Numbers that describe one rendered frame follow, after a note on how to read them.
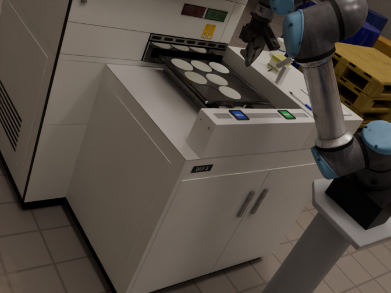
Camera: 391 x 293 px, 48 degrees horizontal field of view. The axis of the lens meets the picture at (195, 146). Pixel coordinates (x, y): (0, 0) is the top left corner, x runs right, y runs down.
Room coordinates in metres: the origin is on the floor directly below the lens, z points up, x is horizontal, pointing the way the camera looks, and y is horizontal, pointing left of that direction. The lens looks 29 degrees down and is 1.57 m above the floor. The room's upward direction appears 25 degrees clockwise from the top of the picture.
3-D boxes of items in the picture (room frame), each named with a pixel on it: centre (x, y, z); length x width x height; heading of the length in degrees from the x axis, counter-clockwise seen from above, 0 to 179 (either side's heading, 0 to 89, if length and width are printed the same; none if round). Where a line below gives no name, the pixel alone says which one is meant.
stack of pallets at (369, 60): (4.06, -1.16, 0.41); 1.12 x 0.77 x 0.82; 138
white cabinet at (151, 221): (1.78, -0.09, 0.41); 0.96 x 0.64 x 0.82; 138
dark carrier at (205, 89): (1.79, 0.04, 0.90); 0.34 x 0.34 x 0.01; 48
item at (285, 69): (1.90, -0.20, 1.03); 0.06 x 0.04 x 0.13; 48
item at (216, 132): (1.50, -0.18, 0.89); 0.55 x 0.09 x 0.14; 138
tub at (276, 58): (2.06, -0.19, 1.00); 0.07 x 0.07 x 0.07; 52
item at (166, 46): (1.92, 0.21, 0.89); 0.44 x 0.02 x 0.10; 138
